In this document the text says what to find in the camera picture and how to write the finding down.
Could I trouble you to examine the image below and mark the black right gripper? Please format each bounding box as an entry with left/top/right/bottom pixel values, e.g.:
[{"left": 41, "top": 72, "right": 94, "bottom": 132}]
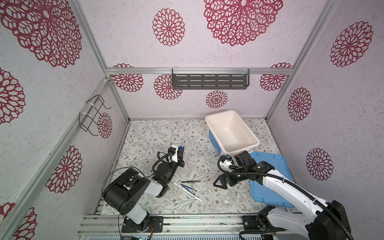
[{"left": 211, "top": 168, "right": 247, "bottom": 189}]

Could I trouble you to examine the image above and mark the white plastic bin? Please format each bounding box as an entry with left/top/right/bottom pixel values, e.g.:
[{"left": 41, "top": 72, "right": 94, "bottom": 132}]
[{"left": 205, "top": 110, "right": 260, "bottom": 156}]

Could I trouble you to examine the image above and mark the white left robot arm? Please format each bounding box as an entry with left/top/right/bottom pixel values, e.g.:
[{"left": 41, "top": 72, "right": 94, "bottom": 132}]
[{"left": 102, "top": 145, "right": 185, "bottom": 234}]

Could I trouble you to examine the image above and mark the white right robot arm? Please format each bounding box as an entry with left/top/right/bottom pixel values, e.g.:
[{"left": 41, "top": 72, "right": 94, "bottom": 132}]
[{"left": 214, "top": 151, "right": 353, "bottom": 240}]

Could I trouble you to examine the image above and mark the blue plastic bin lid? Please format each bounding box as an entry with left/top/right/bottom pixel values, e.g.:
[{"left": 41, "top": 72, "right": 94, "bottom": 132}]
[{"left": 248, "top": 151, "right": 298, "bottom": 208}]

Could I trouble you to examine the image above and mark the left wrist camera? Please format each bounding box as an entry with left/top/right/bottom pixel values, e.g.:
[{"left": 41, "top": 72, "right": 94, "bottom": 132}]
[{"left": 168, "top": 145, "right": 179, "bottom": 163}]

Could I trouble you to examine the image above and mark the dark grey wall shelf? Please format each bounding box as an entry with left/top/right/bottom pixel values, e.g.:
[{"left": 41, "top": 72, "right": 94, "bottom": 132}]
[{"left": 171, "top": 69, "right": 250, "bottom": 90}]

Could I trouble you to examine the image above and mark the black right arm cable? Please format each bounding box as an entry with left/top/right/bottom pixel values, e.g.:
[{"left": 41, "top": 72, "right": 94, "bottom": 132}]
[{"left": 217, "top": 155, "right": 356, "bottom": 240}]

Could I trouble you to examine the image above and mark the black wire wall rack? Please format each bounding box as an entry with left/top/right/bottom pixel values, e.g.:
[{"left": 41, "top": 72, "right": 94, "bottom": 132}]
[{"left": 78, "top": 95, "right": 113, "bottom": 139}]

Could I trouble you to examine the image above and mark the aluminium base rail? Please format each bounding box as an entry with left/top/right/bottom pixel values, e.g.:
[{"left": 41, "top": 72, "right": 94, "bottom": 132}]
[{"left": 76, "top": 213, "right": 329, "bottom": 236}]

